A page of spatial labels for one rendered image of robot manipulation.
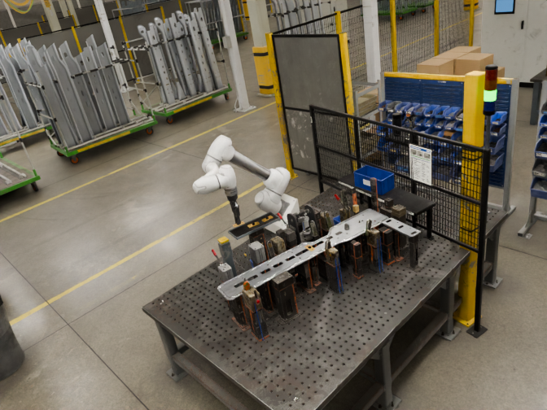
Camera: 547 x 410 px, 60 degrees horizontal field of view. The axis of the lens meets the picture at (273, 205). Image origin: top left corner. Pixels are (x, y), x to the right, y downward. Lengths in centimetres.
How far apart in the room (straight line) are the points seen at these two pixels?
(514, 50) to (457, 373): 708
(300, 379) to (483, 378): 148
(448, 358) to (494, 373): 32
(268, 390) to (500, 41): 823
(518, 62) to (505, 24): 71
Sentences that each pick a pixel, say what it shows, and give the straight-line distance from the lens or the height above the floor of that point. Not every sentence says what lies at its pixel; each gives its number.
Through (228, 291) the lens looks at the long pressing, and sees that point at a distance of 309.
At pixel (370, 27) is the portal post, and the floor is 166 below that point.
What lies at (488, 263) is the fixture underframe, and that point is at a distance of 449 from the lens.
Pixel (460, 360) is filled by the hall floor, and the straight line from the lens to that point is 392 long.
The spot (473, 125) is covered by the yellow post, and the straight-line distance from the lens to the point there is 334.
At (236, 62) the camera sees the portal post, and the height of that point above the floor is 103.
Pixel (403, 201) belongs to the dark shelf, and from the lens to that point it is 375.
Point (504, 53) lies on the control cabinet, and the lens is 993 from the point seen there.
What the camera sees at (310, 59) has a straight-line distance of 582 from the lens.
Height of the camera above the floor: 284
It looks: 28 degrees down
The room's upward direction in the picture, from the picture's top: 10 degrees counter-clockwise
